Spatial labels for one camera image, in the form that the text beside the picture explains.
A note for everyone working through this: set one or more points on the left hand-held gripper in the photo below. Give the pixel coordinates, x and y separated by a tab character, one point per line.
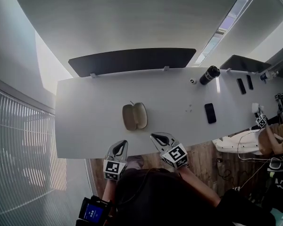
114	169

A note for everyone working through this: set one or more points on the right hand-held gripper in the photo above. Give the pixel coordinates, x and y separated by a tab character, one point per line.
175	155

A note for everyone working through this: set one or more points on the beige glasses case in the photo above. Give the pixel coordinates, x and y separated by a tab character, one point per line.
134	116

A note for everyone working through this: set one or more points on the person's right forearm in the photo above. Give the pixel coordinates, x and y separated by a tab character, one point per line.
198	187

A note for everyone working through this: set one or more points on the person's left forearm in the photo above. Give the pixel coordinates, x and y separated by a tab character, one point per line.
108	192

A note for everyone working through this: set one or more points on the person's shoe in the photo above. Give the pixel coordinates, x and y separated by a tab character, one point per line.
135	162

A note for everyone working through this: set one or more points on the large black smartphone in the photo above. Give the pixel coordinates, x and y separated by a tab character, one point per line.
210	113

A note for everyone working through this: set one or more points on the person's black clothing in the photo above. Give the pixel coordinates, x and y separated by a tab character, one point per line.
169	196

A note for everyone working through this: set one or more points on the small round white device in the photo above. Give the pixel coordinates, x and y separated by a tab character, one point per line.
193	81

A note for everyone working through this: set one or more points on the wrist-mounted device with blue screen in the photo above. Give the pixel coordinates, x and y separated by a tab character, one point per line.
92	213

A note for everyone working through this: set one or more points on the black drink bottle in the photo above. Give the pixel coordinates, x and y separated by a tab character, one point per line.
209	75

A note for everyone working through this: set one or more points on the long black desk divider panel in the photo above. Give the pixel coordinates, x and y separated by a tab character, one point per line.
132	60

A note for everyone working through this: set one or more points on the window blinds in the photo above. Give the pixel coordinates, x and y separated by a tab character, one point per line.
21	149

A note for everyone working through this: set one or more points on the white rounded object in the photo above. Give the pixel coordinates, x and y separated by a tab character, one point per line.
255	107

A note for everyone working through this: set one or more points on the short black desk divider panel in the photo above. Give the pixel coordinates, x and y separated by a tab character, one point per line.
244	63

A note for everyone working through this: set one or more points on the blue and white cup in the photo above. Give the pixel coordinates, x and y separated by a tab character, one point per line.
266	76

